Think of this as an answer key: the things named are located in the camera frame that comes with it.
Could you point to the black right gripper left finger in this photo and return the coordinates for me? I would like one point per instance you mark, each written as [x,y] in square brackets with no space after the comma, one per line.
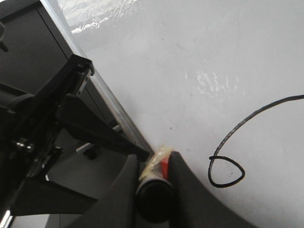
[115,209]

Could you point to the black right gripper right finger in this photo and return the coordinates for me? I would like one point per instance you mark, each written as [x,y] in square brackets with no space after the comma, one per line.
[194,206]

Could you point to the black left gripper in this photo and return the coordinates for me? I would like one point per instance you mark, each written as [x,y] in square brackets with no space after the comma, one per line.
[29,126]

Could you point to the white black whiteboard marker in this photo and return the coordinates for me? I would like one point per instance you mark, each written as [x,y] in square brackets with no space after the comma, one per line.
[155,194]

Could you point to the black cabinet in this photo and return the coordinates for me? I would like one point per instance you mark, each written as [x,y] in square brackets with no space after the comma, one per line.
[36,52]

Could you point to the white whiteboard with aluminium frame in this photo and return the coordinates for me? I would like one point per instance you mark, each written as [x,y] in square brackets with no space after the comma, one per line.
[188,71]

